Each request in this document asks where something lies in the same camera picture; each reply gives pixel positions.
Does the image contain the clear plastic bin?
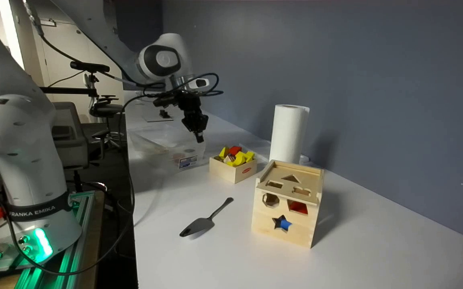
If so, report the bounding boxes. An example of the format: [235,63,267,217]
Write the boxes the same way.
[134,119,211,172]

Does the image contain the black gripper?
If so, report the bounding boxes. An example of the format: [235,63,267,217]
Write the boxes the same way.
[153,88,211,145]

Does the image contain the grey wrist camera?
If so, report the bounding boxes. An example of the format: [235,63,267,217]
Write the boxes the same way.
[190,77,212,90]

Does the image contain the black stool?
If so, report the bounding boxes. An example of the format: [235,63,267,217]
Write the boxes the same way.
[89,95,127,154]

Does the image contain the red block inside sorter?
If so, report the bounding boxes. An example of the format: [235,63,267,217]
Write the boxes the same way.
[286,199,310,217]

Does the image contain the wooden shape sorter cube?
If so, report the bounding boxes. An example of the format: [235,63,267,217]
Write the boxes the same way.
[249,159,327,251]

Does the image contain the wooden tray of blocks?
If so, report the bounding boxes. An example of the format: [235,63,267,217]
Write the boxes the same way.
[208,145,259,186]

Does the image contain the black base cable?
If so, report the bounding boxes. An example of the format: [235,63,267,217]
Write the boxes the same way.
[3,178,140,278]

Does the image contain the black camera on stand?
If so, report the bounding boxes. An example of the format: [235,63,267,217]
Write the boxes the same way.
[69,59,113,109]

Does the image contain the green lit robot base table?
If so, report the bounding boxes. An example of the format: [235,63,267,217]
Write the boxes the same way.
[0,188,108,289]

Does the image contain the blue star block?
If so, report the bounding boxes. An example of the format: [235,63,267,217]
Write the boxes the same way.
[272,214,294,233]

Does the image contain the white paper towel roll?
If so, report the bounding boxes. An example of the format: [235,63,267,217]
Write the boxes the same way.
[269,103,312,165]

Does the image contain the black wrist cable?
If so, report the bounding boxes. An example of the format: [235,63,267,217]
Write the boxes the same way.
[119,71,225,116]

